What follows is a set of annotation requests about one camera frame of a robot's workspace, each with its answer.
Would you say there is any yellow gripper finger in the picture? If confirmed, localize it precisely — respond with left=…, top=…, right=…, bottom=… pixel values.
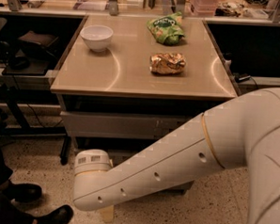
left=99, top=205, right=115, bottom=223

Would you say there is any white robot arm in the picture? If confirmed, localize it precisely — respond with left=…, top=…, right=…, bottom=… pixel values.
left=73, top=88, right=280, bottom=224

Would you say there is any grey top drawer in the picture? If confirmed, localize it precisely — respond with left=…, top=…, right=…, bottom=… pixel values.
left=61, top=111, right=189, bottom=139

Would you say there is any grey drawer cabinet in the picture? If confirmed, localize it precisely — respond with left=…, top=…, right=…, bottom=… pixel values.
left=44, top=10, right=243, bottom=200

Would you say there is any black shoe lower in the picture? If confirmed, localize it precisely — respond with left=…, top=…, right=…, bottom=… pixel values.
left=32, top=205, right=73, bottom=224

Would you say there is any black shoe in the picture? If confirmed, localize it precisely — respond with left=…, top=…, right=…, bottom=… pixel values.
left=2, top=181, right=42, bottom=203
left=32, top=205, right=73, bottom=224

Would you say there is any black table leg left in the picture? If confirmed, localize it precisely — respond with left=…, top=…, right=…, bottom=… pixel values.
left=59, top=136, right=70, bottom=166

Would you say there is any black shoe upper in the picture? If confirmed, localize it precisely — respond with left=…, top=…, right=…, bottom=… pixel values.
left=2, top=181, right=42, bottom=203

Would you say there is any golden brown snack bag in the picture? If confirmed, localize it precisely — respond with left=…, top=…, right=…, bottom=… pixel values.
left=149, top=53, right=186, bottom=75

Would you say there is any white ceramic bowl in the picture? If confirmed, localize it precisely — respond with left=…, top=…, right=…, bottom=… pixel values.
left=80, top=24, right=113, bottom=52

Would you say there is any black power adapter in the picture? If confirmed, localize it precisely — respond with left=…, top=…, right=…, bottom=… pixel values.
left=234, top=72, right=251, bottom=83

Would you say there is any green chip bag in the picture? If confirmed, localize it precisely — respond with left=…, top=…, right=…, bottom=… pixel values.
left=147, top=12, right=184, bottom=46

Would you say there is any pink plastic box stack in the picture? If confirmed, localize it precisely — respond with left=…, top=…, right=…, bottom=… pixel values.
left=190, top=0, right=219, bottom=17

